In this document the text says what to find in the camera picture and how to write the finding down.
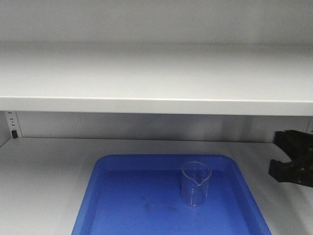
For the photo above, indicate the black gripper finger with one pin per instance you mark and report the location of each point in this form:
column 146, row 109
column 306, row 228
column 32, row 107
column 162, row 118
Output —
column 298, row 171
column 294, row 143

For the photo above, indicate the clear glass beaker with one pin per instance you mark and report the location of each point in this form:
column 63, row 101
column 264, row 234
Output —
column 195, row 183

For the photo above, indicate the white cabinet shelf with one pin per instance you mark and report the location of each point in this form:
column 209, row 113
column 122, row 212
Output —
column 157, row 79

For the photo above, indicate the blue plastic tray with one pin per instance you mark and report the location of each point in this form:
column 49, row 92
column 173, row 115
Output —
column 141, row 195

